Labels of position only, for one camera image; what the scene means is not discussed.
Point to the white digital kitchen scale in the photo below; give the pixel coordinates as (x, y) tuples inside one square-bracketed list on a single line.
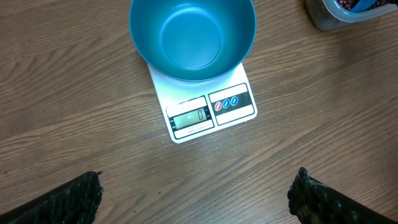
[(195, 109)]

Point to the blue plastic measuring scoop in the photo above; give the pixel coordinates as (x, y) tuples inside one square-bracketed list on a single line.
[(363, 5)]

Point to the red beans in container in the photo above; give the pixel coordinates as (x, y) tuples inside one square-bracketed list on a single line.
[(349, 4)]

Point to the clear plastic bean container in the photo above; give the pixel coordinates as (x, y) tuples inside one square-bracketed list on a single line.
[(329, 15)]

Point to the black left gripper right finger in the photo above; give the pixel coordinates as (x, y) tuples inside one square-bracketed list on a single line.
[(313, 202)]

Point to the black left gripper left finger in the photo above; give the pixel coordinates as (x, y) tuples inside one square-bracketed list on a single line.
[(76, 201)]

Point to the teal plastic bowl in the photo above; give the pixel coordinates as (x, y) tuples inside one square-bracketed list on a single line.
[(193, 40)]

